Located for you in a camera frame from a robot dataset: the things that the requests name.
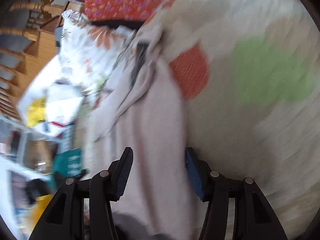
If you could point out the white paper bag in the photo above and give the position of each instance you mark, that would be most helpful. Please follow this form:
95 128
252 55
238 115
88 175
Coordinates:
63 100

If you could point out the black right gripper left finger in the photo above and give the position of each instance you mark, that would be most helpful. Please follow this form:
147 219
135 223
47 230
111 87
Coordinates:
63 217

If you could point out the pale pink knit sweater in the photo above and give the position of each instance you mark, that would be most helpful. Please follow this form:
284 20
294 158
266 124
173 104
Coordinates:
143 109

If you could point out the wooden stair railing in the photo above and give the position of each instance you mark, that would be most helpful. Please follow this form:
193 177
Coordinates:
27 44

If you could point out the cream heart pattern quilt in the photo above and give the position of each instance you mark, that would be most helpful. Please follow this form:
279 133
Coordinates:
249 71

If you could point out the yellow plastic bag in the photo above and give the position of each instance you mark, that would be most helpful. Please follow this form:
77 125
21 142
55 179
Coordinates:
36 112

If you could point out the white floral pillow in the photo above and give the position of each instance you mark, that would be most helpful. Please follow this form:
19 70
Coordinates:
89 54

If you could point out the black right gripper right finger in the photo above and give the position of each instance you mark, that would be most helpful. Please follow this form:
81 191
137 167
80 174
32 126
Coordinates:
254 217

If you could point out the teal storage box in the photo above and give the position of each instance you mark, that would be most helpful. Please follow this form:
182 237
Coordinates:
68 163

